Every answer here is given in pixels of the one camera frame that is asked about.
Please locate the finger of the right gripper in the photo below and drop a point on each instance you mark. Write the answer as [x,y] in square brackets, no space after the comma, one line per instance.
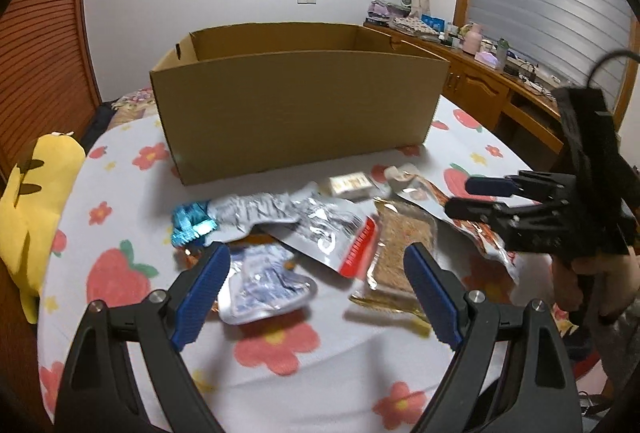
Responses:
[492,185]
[499,216]

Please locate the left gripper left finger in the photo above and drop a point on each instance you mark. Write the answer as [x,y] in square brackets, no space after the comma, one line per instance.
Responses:
[98,390]

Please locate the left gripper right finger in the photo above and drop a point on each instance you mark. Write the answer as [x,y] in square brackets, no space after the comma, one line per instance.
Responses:
[510,371]

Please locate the clear brown cereal bar pack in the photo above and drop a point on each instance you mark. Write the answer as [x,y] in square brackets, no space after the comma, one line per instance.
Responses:
[385,286]

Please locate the white small snack bar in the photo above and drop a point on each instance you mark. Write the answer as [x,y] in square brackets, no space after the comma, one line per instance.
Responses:
[350,186]

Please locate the blue foil snack packet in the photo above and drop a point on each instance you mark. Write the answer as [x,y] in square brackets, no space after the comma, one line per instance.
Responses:
[191,223]

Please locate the silver snack pouch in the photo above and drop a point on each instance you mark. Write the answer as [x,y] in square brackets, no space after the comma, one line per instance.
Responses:
[262,283]

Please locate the silver red-edged snack bag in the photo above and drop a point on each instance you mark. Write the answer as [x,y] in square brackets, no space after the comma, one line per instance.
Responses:
[334,232]

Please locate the silver foil snack packet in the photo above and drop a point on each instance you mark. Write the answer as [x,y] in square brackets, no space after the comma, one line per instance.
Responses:
[238,215]

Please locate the person's right hand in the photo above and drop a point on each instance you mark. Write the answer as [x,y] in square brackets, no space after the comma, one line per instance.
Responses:
[615,282]

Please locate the wooden sideboard cabinet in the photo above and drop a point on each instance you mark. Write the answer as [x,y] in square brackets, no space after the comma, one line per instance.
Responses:
[524,119]

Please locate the pink bottle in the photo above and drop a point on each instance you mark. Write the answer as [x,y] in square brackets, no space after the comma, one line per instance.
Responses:
[472,39]

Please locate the white fruit-print blanket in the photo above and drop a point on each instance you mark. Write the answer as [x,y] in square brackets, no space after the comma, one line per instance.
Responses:
[330,367]

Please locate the yellow plush toy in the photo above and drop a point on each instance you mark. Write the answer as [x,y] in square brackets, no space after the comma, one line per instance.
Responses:
[31,206]

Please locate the floral quilt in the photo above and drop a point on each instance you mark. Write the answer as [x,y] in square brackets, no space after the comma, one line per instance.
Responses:
[133,106]

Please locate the brown cardboard box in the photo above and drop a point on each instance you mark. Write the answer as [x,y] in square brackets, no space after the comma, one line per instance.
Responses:
[253,97]

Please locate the wooden sliding wardrobe door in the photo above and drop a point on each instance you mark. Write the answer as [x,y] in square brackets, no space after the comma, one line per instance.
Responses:
[47,78]

